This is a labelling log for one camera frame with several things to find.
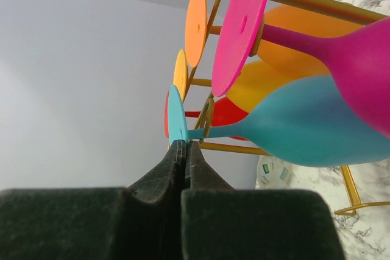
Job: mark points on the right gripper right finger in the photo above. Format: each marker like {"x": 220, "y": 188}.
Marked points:
{"x": 219, "y": 222}

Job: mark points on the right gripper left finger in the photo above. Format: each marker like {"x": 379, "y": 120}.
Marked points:
{"x": 141, "y": 221}

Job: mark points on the teal wine glass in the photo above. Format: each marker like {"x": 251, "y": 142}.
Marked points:
{"x": 307, "y": 122}

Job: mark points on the magenta wine glass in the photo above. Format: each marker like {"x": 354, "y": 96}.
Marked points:
{"x": 358, "y": 62}

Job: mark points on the red wine glass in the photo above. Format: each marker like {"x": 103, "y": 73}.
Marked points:
{"x": 225, "y": 113}

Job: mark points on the amber wine glass rear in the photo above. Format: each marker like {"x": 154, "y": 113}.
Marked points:
{"x": 256, "y": 81}

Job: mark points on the orange wine glass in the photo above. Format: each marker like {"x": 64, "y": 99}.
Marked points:
{"x": 292, "y": 44}

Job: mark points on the clear tape roll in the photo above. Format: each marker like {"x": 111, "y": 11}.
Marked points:
{"x": 273, "y": 173}

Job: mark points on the gold wire glass rack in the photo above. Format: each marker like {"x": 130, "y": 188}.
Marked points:
{"x": 279, "y": 66}

